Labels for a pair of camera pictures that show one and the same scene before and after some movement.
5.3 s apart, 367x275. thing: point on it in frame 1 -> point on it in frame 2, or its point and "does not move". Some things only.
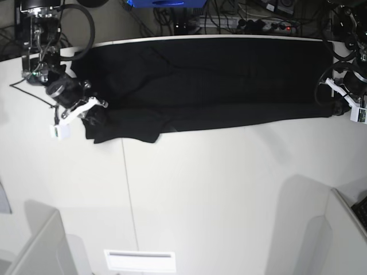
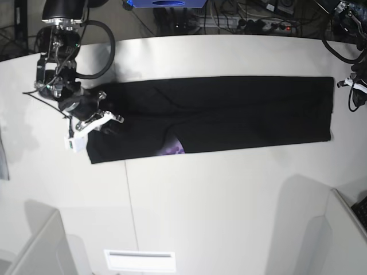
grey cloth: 4,205 -> 4,174
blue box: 167,3 does not move
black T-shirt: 152,88 -> 166,117
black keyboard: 360,208 does not move
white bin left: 48,250 does not move
